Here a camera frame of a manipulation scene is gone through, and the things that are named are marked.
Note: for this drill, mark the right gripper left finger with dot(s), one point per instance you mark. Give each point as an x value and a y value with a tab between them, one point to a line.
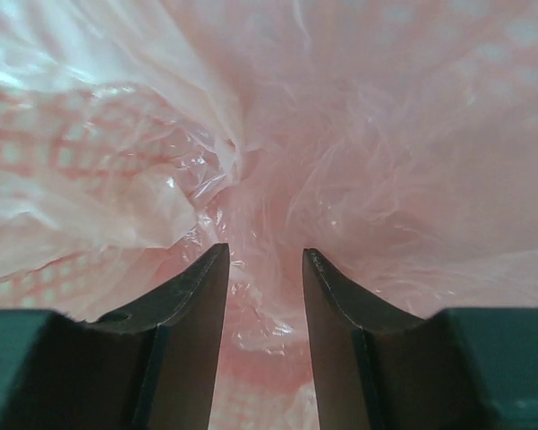
149	364

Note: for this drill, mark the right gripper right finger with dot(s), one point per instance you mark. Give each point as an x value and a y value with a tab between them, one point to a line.
376	366

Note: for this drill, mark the pink plastic trash bag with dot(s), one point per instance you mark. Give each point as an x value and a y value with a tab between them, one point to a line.
400	138

